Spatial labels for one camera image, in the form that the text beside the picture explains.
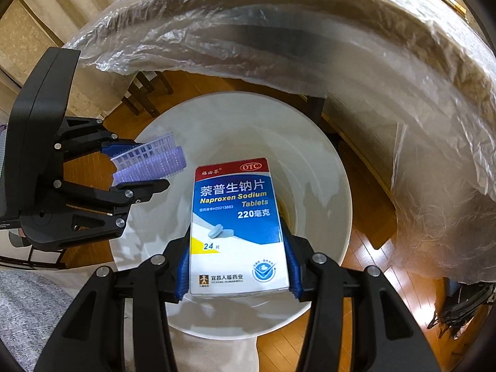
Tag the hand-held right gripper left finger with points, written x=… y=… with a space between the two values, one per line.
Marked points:
x=182 y=275

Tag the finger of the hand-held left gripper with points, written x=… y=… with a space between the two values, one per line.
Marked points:
x=128 y=193
x=106 y=148

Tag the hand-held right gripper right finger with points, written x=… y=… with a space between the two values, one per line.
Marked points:
x=294 y=279

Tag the purple hair roller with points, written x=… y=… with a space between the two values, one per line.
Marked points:
x=151 y=161

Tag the white and blue medicine box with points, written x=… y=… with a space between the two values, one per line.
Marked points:
x=236 y=228

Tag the white round waste bin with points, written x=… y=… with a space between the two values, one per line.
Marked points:
x=310 y=170

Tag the dark wooden chair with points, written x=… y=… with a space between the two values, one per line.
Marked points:
x=145 y=89

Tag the grey knit cloth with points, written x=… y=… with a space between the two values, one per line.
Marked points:
x=35 y=317

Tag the black backpack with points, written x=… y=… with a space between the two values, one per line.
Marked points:
x=465 y=306

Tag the clear plastic table cover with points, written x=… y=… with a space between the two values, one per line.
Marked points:
x=348 y=69

